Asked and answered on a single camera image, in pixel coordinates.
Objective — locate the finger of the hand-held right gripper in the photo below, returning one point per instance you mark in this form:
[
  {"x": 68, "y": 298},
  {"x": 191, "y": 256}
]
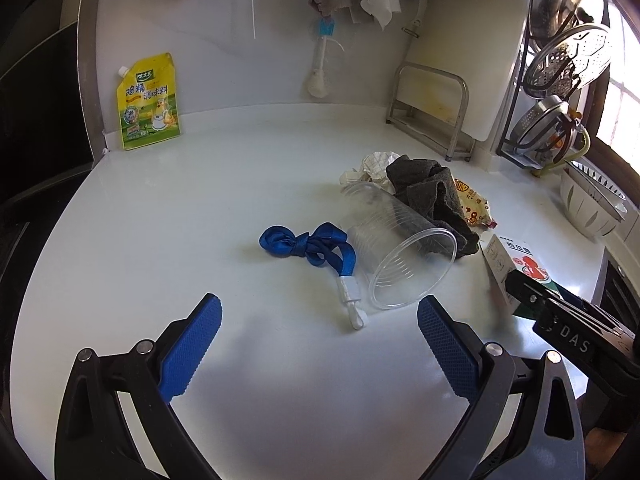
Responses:
[{"x": 525, "y": 287}]

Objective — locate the white colander basket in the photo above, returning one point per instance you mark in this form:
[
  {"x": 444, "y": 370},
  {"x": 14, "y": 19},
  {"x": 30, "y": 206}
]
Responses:
[{"x": 585, "y": 210}]

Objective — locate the metal cutting board rack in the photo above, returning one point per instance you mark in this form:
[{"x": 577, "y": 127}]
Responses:
[{"x": 460, "y": 110}]

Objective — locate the window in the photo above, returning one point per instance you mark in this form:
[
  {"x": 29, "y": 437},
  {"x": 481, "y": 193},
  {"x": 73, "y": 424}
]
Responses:
[{"x": 625, "y": 110}]

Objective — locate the steel strainer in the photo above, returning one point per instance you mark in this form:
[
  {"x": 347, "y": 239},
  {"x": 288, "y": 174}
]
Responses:
[{"x": 537, "y": 120}]

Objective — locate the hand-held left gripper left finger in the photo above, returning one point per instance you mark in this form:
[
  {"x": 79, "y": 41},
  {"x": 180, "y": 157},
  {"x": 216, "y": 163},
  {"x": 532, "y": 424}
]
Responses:
[{"x": 192, "y": 347}]

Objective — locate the yellow seasoning pouch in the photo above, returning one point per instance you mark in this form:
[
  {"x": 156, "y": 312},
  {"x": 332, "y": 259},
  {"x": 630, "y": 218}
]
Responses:
[{"x": 150, "y": 110}]

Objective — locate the white cutting board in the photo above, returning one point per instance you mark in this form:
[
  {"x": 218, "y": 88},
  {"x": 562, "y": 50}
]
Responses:
[{"x": 475, "y": 35}]

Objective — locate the white red carton box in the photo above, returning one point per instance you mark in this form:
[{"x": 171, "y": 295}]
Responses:
[{"x": 525, "y": 265}]

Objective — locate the black cooktop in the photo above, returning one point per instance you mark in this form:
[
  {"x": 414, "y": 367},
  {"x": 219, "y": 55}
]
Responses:
[{"x": 40, "y": 110}]

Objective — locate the stainless steel trim strip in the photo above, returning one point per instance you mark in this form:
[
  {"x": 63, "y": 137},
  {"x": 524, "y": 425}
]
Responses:
[{"x": 90, "y": 60}]

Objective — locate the dark grey cloth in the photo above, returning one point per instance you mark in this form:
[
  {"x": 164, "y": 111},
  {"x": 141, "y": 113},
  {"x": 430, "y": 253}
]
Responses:
[{"x": 425, "y": 185}]

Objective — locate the white bottle brush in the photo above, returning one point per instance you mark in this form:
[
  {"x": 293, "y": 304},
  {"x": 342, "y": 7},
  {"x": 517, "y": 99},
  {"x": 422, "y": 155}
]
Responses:
[{"x": 318, "y": 57}]

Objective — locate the yellow red snack wrapper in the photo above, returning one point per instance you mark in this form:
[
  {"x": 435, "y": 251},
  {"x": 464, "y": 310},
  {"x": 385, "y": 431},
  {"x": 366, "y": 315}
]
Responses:
[{"x": 472, "y": 205}]

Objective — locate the white peeler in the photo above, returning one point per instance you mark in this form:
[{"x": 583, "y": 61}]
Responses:
[{"x": 419, "y": 10}]

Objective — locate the yellow green tube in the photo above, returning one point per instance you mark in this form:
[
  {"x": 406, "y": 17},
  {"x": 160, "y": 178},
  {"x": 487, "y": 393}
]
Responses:
[{"x": 582, "y": 147}]

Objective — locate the clear plastic cup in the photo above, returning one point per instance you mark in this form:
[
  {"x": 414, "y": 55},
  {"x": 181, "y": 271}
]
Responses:
[{"x": 395, "y": 240}]

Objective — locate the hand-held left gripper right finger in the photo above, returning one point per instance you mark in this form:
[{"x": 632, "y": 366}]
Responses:
[{"x": 447, "y": 347}]

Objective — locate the perforated steel steamer plate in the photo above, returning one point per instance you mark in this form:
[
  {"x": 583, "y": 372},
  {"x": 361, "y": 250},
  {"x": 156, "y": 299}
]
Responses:
[{"x": 575, "y": 55}]

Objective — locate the checked paper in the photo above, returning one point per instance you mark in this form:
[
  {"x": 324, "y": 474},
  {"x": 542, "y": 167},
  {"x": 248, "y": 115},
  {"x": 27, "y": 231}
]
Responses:
[{"x": 375, "y": 162}]

